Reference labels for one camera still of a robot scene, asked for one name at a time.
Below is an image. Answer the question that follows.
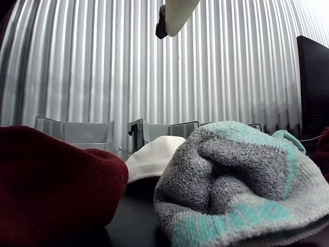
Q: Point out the dark red sock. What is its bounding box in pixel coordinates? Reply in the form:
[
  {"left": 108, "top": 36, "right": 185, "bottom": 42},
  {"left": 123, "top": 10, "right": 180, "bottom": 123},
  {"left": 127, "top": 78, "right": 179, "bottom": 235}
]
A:
[
  {"left": 0, "top": 125, "right": 129, "bottom": 247},
  {"left": 313, "top": 126, "right": 329, "bottom": 182}
]

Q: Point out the white sock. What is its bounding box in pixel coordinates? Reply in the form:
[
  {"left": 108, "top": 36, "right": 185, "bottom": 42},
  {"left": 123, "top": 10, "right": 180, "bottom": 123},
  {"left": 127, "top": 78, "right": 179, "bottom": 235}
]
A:
[{"left": 125, "top": 135, "right": 186, "bottom": 184}]

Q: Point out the grey and teal sock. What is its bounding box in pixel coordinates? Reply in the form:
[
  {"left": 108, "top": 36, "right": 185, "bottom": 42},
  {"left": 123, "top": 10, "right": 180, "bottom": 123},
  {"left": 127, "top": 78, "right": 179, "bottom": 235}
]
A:
[{"left": 153, "top": 120, "right": 329, "bottom": 247}]

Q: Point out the black monitor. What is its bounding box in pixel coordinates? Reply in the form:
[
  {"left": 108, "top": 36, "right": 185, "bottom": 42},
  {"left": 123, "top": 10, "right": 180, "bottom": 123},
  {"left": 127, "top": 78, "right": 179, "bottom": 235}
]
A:
[{"left": 296, "top": 35, "right": 329, "bottom": 141}]

